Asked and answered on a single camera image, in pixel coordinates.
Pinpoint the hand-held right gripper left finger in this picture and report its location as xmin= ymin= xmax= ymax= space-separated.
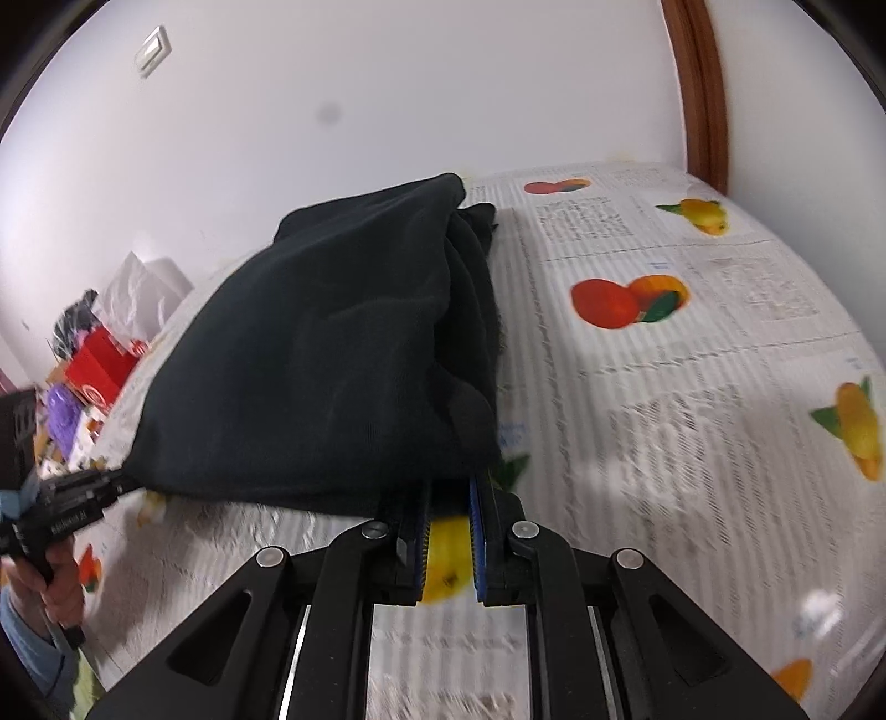
xmin=86 ymin=477 xmax=434 ymax=720

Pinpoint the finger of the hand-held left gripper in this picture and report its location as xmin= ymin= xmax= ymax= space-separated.
xmin=38 ymin=467 xmax=150 ymax=505

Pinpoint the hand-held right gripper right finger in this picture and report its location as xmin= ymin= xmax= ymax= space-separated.
xmin=469 ymin=471 xmax=812 ymax=720

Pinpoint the black sweatshirt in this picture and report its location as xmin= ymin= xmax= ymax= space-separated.
xmin=121 ymin=172 xmax=505 ymax=520

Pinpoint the person's left forearm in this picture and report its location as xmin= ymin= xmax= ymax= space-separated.
xmin=0 ymin=588 xmax=83 ymax=716

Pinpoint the person's left hand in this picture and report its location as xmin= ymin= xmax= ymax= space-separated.
xmin=0 ymin=532 xmax=87 ymax=632

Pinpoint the purple plastic object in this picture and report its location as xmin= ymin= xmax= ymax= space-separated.
xmin=43 ymin=384 xmax=81 ymax=452

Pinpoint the red box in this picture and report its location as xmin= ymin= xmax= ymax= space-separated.
xmin=65 ymin=325 xmax=151 ymax=411

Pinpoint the black plastic bag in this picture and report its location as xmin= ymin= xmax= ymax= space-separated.
xmin=51 ymin=289 xmax=102 ymax=362

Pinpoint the white plastic bag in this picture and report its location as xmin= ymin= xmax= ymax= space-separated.
xmin=93 ymin=250 xmax=196 ymax=342

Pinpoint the fruit print tablecloth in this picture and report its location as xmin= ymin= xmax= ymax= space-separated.
xmin=76 ymin=162 xmax=886 ymax=720

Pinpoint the white light switch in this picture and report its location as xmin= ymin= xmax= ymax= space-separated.
xmin=135 ymin=26 xmax=173 ymax=79

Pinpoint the brown wooden door frame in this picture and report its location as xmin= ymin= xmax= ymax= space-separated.
xmin=661 ymin=0 xmax=731 ymax=195

